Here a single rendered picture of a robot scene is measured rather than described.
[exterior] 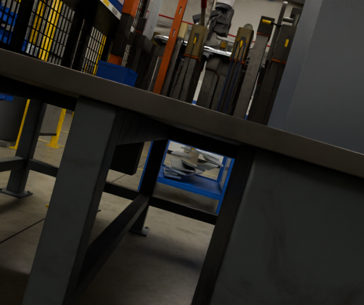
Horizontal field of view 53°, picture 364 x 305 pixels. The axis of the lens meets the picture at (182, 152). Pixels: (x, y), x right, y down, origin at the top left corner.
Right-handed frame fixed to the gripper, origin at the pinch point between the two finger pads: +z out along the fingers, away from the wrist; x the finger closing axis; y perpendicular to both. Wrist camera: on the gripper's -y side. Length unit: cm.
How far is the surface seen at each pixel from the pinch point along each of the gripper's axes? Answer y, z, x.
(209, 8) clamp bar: 0.8, -11.0, -21.3
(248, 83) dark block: 24.4, 14.1, -29.6
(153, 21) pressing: -26.7, -6.1, -1.2
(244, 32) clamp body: 17.4, -3.1, -28.0
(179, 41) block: -7.3, 3.6, -18.9
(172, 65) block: -7.2, 13.5, -18.8
